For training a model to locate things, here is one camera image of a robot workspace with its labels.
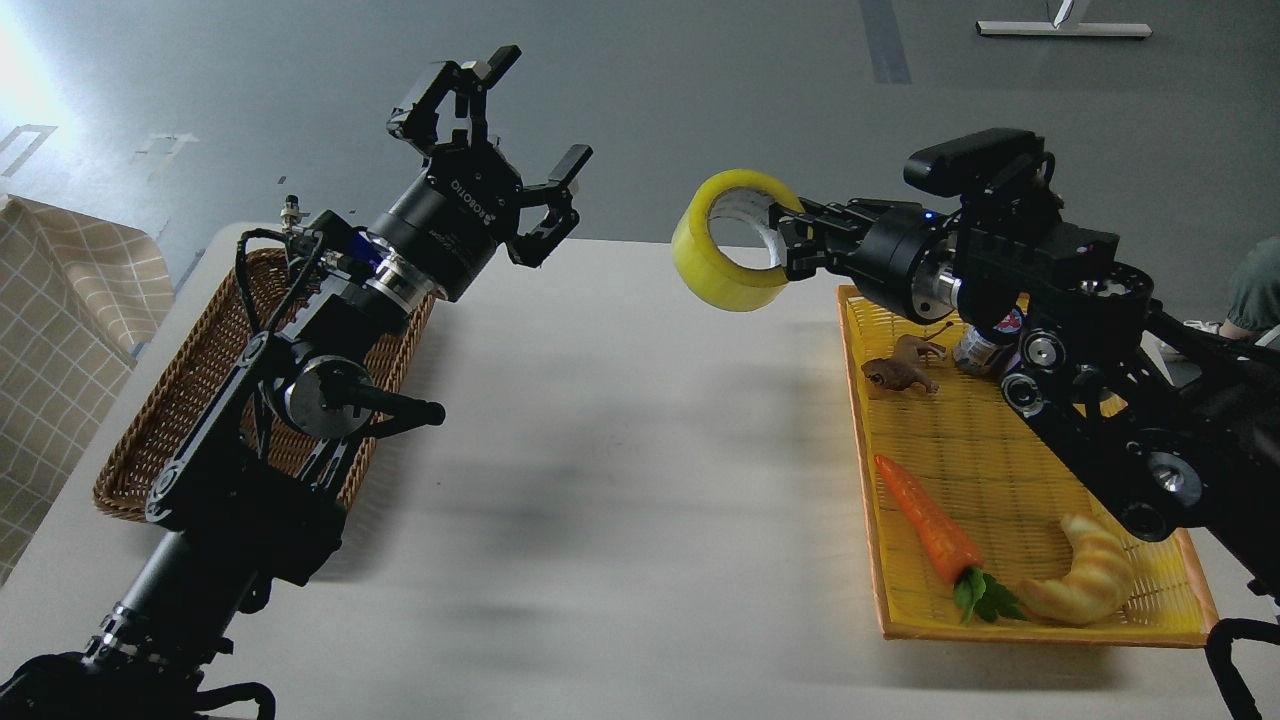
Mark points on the yellow woven tray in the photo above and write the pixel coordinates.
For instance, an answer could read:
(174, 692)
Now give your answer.
(980, 463)

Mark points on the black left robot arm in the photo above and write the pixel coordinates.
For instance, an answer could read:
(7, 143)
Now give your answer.
(251, 495)

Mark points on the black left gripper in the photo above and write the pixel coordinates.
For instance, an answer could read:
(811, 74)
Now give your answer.
(449, 223)

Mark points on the brown toy animal figure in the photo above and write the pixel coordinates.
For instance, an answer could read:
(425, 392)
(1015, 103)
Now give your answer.
(905, 367)

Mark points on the brown wicker basket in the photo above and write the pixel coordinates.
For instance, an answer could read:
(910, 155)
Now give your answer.
(195, 374)

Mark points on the white metal stand base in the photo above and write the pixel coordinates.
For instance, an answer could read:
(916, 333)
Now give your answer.
(1067, 20)

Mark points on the orange toy carrot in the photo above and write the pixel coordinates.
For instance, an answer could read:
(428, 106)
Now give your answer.
(954, 555)

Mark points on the beige checkered cloth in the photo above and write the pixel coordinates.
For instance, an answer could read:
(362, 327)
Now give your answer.
(79, 296)

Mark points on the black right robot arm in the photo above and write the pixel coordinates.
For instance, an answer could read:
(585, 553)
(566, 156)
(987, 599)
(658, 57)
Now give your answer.
(1168, 427)

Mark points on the toy croissant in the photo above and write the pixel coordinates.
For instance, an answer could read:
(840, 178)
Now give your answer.
(1097, 584)

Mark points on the small dark glass jar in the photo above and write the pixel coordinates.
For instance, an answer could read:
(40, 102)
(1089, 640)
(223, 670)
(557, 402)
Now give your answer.
(984, 349)

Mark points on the yellow tape roll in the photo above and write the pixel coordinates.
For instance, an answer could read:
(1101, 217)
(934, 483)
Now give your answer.
(744, 196)

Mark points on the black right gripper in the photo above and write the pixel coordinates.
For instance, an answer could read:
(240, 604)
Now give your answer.
(896, 253)

